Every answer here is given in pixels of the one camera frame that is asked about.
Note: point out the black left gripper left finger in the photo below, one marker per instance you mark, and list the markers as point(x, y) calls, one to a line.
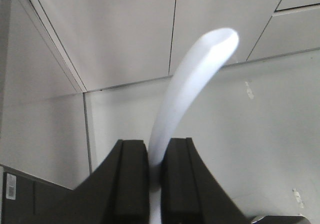
point(117, 192)

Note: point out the light blue plastic spoon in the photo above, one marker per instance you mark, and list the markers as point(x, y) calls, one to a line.
point(201, 62)

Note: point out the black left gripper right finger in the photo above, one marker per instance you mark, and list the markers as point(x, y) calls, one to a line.
point(189, 192)

